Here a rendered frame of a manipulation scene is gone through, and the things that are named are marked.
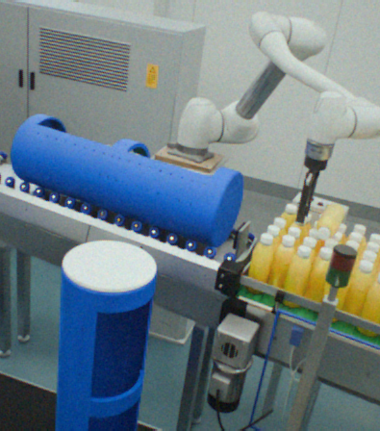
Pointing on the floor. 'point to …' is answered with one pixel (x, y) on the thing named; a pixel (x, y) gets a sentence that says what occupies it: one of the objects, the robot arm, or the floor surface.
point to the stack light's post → (312, 363)
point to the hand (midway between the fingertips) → (303, 211)
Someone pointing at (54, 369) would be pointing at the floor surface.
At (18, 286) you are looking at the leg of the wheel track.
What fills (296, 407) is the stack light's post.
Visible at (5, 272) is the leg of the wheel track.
